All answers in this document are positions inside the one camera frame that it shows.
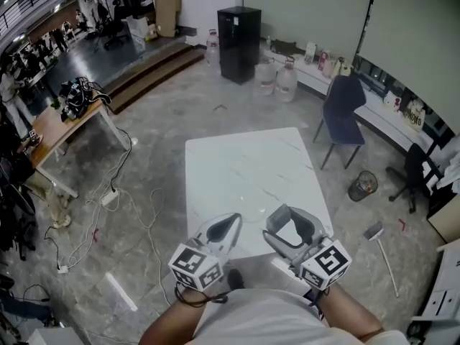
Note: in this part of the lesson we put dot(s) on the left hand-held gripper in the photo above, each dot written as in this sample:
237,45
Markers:
194,264

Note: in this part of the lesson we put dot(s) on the long white counter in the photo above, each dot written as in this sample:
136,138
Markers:
373,117

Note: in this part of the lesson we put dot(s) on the person's left forearm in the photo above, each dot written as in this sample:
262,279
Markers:
172,322

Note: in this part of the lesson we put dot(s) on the brown cardboard box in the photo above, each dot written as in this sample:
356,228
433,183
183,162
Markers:
447,223

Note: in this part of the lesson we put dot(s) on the beige printed tote bag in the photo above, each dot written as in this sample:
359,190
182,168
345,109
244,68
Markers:
414,117

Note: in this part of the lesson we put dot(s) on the black cabinet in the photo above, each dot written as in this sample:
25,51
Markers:
239,41

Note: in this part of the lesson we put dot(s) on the clear water bottle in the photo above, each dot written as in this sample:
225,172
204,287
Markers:
212,47
265,79
286,83

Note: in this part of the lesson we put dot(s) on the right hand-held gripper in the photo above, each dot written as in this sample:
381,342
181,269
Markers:
325,262

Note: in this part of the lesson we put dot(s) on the small clear dish with cube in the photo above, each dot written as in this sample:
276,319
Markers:
253,210

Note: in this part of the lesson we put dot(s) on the dark wooden steps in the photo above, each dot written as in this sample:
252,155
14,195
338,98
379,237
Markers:
154,74

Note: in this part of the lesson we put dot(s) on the blue chair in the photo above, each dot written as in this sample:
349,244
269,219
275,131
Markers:
341,113

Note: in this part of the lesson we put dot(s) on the wooden desk with white legs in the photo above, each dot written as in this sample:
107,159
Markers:
61,131

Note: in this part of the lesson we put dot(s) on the tall cardboard sheet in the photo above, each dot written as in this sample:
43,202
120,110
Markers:
167,9

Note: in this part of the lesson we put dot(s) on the white roller blind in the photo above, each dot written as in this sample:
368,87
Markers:
413,20
305,9

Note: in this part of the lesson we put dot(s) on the small white socket block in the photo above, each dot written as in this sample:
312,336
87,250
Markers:
63,269

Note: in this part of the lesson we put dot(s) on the person's right forearm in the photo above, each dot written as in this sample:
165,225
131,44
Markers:
348,311

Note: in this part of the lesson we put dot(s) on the pile of black devices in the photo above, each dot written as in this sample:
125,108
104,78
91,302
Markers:
77,99

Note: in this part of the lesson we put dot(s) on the black office chair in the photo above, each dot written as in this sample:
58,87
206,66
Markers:
415,171

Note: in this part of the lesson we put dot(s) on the beige handbag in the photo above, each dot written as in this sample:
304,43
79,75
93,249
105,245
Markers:
341,68

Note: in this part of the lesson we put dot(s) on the white power strip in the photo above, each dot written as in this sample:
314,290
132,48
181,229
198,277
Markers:
109,197

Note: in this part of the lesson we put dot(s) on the person's black shoe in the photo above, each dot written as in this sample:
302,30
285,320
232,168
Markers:
235,279

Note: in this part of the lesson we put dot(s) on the black bag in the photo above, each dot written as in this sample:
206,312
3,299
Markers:
284,46

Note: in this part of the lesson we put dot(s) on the white plush toy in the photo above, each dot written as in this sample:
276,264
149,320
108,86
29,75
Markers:
393,102

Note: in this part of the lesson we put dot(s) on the white drawer unit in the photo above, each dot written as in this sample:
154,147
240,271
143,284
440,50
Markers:
445,286

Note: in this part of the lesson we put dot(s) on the white broom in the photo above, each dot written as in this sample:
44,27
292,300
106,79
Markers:
372,230

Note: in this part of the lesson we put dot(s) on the white card box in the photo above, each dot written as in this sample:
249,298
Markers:
309,53

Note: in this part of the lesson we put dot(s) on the red and white bag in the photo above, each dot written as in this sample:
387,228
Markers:
324,62

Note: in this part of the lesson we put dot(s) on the person's white shirt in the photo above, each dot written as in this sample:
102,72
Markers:
266,318

